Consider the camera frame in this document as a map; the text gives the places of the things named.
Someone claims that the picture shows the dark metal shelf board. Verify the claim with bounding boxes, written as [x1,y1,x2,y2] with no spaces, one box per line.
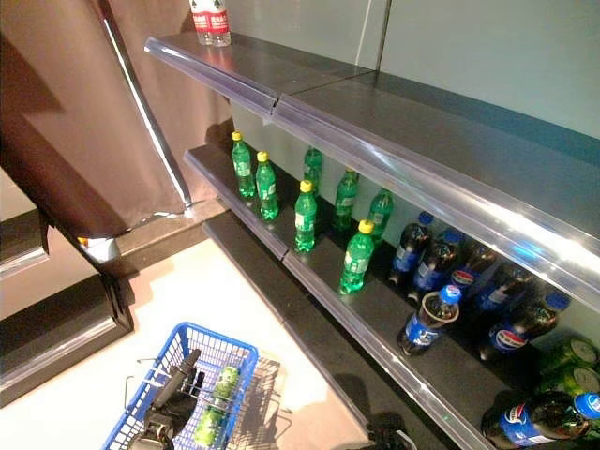
[143,31,600,301]
[183,142,600,450]

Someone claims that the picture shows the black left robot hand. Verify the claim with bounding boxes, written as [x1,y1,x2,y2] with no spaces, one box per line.
[142,349,205,440]

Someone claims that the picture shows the silver shelf upright post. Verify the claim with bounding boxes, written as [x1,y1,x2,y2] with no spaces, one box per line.
[374,0,394,71]

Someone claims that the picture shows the brown paper collar ring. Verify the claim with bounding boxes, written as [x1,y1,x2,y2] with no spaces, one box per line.
[418,290,461,325]

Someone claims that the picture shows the green bottle inside basket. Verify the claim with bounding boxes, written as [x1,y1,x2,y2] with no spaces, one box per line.
[192,406,226,446]
[213,365,241,399]

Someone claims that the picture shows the Pepsi bottle with paper collar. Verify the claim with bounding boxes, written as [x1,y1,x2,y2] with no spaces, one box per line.
[396,284,463,357]

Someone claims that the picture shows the blue plastic shopping basket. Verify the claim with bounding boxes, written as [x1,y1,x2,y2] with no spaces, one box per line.
[100,321,260,450]

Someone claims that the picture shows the Pepsi cola bottle blue cap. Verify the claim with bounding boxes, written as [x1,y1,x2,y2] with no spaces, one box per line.
[472,262,535,320]
[389,211,435,287]
[449,243,498,301]
[478,290,572,362]
[481,391,600,450]
[407,229,465,304]

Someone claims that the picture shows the water bottle red label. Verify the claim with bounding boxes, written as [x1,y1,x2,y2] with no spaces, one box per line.
[209,0,233,48]
[189,0,217,47]

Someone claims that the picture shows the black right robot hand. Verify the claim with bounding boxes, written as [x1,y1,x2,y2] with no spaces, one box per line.
[367,424,416,450]

